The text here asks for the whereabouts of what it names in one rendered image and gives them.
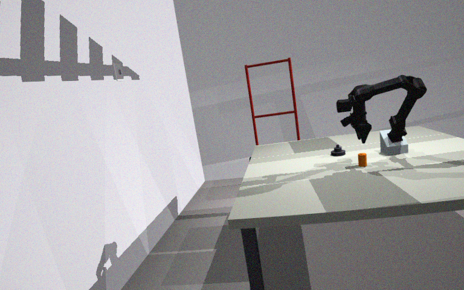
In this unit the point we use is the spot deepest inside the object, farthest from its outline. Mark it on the orange knob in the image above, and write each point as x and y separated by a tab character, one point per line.
362	159

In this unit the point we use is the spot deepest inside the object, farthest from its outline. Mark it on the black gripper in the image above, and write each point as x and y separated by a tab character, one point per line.
362	127

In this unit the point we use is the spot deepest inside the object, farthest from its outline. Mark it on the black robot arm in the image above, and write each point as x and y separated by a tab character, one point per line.
357	97

